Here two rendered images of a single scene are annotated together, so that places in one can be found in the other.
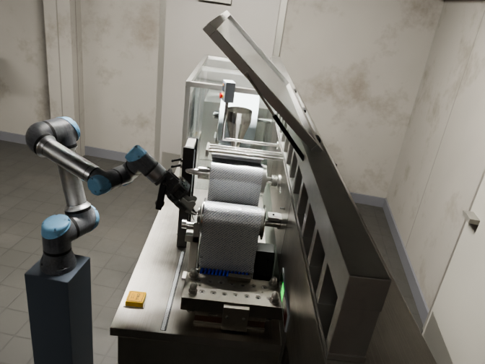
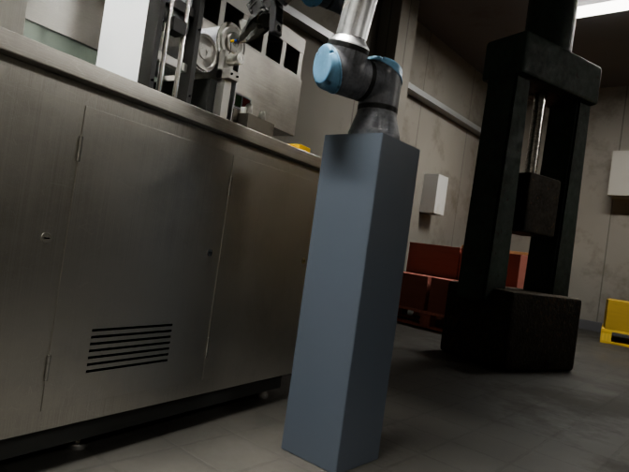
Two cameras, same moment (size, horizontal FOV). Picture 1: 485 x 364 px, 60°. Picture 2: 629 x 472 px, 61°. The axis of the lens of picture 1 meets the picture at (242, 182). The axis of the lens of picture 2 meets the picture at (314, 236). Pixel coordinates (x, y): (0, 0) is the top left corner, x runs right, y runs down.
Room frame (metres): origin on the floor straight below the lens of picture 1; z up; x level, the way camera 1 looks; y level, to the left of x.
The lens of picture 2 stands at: (2.85, 1.53, 0.58)
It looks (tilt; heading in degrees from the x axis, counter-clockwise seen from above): 1 degrees up; 215
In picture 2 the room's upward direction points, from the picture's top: 8 degrees clockwise
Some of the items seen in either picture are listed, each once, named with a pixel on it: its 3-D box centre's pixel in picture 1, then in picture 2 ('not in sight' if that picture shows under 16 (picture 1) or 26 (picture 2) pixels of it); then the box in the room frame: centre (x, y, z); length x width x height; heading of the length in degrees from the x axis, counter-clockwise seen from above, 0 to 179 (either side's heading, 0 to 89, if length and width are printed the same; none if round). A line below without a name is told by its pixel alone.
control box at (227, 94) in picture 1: (226, 91); not in sight; (2.08, 0.14, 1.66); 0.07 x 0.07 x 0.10; 18
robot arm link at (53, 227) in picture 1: (58, 232); (378, 84); (1.53, 0.77, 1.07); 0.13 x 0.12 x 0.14; 156
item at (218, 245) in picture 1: (228, 248); (213, 81); (1.47, 0.02, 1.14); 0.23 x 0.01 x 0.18; 92
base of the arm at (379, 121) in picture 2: (58, 256); (374, 125); (1.52, 0.77, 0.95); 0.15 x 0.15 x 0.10
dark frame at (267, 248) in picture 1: (234, 263); (180, 110); (1.58, -0.01, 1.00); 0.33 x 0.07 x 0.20; 92
